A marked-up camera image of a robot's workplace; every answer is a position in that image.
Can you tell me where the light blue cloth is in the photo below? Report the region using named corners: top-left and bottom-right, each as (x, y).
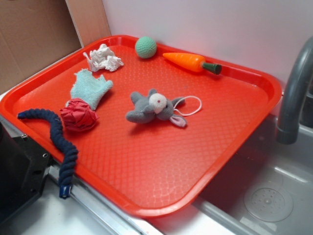
top-left (70, 69), bottom-right (113, 111)

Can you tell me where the grey toy faucet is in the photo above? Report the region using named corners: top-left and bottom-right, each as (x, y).
top-left (275, 37), bottom-right (313, 144)

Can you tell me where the crumpled white paper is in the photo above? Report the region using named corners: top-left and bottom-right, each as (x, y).
top-left (83, 44), bottom-right (124, 72)

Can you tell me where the green crocheted ball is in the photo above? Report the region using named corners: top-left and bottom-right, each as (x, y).
top-left (135, 36), bottom-right (157, 59)

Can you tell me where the navy blue rope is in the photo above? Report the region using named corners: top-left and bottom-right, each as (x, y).
top-left (17, 108), bottom-right (80, 199)

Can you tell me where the orange plastic carrot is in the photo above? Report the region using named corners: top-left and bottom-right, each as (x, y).
top-left (162, 52), bottom-right (222, 75)

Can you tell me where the brown cardboard panel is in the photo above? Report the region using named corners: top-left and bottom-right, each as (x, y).
top-left (0, 0), bottom-right (111, 93)

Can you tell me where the grey plastic sink basin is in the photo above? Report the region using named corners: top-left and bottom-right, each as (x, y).
top-left (194, 117), bottom-right (313, 235)

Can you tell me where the red plastic tray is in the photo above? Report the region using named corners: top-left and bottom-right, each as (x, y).
top-left (0, 35), bottom-right (282, 218)

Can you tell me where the grey plush bunny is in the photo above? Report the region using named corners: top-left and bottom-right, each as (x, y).
top-left (126, 89), bottom-right (202, 128)

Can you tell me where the silver metal rail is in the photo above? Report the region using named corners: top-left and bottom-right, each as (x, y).
top-left (0, 115), bottom-right (150, 235)

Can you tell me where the crumpled red paper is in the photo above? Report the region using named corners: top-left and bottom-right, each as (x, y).
top-left (60, 98), bottom-right (99, 132)

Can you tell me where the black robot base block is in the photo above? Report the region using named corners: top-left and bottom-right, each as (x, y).
top-left (0, 125), bottom-right (51, 225)

